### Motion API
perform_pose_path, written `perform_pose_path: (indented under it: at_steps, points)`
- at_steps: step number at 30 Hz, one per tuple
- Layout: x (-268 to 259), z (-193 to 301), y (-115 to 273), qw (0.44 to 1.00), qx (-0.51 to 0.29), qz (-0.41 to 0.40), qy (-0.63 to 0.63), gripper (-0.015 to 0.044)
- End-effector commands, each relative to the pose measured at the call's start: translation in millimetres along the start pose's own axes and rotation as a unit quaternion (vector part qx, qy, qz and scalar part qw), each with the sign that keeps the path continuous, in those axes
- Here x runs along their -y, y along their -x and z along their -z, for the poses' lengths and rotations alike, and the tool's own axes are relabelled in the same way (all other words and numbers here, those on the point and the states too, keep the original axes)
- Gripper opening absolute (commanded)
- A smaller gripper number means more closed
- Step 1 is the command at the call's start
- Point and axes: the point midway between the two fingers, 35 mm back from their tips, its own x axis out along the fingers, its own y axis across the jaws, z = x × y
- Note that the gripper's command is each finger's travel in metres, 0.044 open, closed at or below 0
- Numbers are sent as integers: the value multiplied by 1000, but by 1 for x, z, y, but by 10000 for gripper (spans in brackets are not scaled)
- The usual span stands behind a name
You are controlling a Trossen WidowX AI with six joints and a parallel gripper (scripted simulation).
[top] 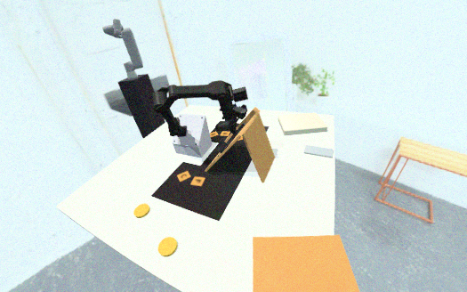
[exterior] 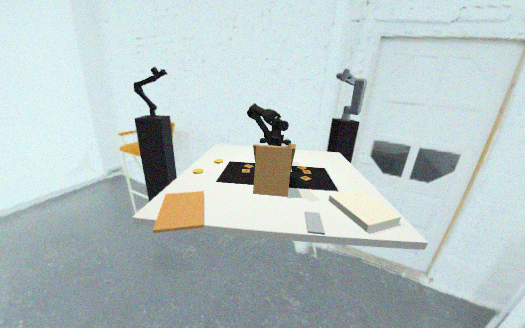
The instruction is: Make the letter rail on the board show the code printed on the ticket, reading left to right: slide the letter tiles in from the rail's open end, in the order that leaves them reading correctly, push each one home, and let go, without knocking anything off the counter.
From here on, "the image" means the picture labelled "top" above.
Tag yellow round disc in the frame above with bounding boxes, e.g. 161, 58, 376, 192
158, 237, 178, 257
133, 203, 150, 218

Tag cream flat rectangular block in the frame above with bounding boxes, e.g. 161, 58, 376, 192
278, 112, 328, 135

